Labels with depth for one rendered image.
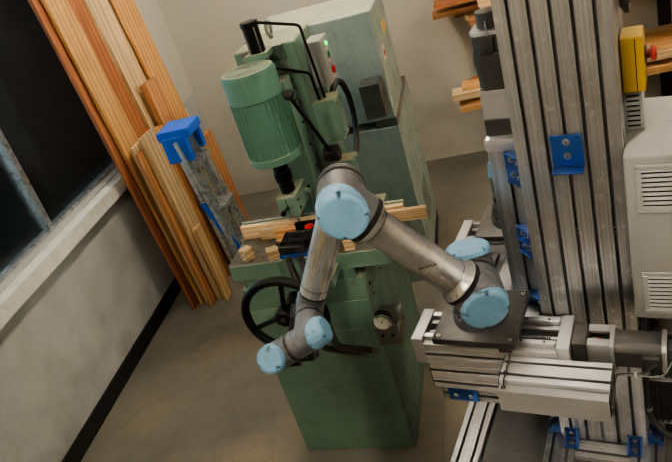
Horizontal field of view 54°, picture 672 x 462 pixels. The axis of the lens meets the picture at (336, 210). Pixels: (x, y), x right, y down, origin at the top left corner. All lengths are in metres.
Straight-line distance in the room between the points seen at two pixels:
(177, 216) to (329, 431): 1.55
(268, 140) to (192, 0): 2.68
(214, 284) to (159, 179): 0.70
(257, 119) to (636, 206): 1.10
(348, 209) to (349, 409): 1.29
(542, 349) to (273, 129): 1.01
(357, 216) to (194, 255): 2.43
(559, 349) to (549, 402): 0.14
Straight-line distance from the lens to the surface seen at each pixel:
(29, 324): 3.12
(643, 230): 1.73
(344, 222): 1.43
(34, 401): 3.13
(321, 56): 2.31
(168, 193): 3.61
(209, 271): 3.81
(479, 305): 1.58
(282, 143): 2.09
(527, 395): 1.76
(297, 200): 2.20
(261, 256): 2.26
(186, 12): 4.70
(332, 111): 2.26
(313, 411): 2.63
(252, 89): 2.02
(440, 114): 4.59
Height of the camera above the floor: 1.97
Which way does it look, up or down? 27 degrees down
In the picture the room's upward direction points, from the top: 17 degrees counter-clockwise
